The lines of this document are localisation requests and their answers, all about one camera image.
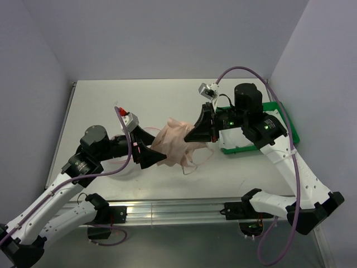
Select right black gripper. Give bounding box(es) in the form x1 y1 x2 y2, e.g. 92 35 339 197
184 101 247 142

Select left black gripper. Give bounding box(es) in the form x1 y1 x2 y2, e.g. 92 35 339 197
95 125 166 168

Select white cloth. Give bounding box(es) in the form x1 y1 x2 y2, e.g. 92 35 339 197
220 109 287 151

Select beige bra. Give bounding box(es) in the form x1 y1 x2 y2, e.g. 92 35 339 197
151 118 215 175

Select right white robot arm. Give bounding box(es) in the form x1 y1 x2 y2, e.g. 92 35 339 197
184 83 344 235

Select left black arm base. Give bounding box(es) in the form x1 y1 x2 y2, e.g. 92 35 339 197
87 205 127 241

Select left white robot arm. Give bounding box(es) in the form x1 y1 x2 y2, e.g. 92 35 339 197
1 125 166 267

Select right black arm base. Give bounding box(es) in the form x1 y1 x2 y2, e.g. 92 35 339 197
219 201 274 241

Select green plastic tray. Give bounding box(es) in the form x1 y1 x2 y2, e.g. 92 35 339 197
214 101 301 156

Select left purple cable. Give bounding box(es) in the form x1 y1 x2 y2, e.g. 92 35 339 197
0 107 133 248

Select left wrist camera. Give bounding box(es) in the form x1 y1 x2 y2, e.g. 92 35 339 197
114 106 139 133

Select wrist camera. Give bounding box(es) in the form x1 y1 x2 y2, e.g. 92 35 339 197
114 106 139 133
198 83 219 110

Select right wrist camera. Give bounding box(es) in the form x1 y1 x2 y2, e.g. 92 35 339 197
198 83 219 110

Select aluminium frame rail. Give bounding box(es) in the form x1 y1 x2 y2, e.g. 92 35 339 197
27 197 320 227

